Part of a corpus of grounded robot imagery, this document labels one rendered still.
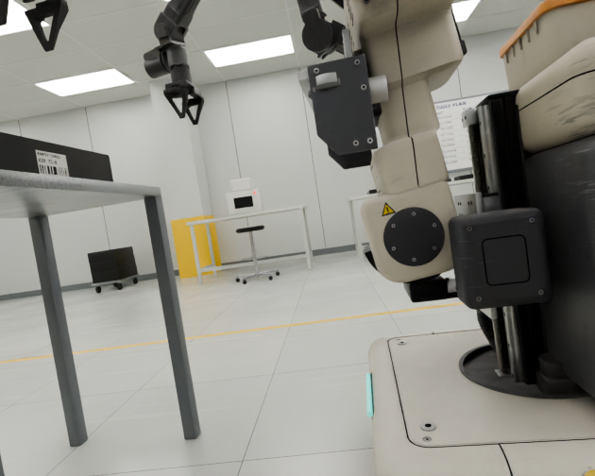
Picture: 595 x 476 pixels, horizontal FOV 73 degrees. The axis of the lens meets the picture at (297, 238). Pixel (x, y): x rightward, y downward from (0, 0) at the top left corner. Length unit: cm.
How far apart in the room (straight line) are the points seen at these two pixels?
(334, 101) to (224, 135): 609
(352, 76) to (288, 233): 582
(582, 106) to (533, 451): 46
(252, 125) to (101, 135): 254
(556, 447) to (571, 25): 64
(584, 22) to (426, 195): 36
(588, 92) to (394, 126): 30
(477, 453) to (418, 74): 61
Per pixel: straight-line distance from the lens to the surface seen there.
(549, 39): 85
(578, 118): 66
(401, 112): 79
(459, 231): 65
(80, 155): 125
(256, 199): 519
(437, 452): 67
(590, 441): 72
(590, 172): 65
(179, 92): 121
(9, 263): 851
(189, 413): 141
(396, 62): 80
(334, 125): 72
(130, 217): 725
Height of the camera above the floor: 64
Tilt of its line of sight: 3 degrees down
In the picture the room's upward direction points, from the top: 9 degrees counter-clockwise
